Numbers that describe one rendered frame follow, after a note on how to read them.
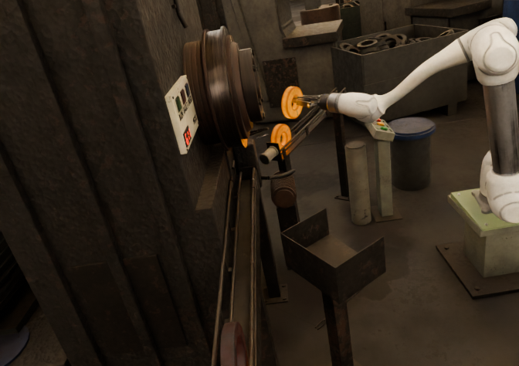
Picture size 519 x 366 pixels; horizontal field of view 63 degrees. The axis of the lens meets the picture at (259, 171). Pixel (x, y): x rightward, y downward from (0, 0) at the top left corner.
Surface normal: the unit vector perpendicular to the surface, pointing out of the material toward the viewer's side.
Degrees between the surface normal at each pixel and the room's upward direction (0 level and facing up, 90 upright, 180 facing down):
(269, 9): 90
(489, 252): 90
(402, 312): 0
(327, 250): 5
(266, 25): 90
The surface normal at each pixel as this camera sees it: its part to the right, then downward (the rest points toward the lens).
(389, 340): -0.16, -0.89
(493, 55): -0.25, 0.43
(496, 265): 0.04, 0.42
